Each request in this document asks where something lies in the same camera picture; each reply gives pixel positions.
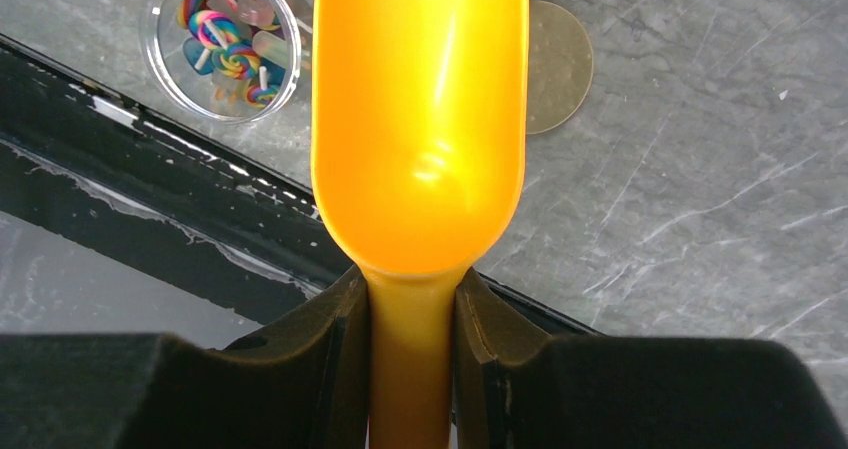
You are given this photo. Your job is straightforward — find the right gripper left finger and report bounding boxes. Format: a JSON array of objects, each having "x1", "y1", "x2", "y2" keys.
[{"x1": 1, "y1": 269, "x2": 370, "y2": 448}]

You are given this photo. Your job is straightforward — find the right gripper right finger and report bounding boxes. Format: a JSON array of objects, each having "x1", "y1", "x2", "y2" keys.
[{"x1": 454, "y1": 271, "x2": 847, "y2": 448}]

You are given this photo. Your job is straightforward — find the orange plastic scoop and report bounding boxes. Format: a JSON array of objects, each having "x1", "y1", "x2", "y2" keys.
[{"x1": 311, "y1": 0, "x2": 529, "y2": 448}]

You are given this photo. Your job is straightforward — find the clear glass jar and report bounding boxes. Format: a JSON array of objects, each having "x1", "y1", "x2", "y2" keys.
[{"x1": 140, "y1": 0, "x2": 313, "y2": 124}]

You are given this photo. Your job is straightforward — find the gold round jar lid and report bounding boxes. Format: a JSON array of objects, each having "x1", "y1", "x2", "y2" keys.
[{"x1": 526, "y1": 0, "x2": 594, "y2": 135}]

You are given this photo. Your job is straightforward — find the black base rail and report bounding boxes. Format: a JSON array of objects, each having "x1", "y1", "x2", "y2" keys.
[{"x1": 0, "y1": 33, "x2": 598, "y2": 338}]

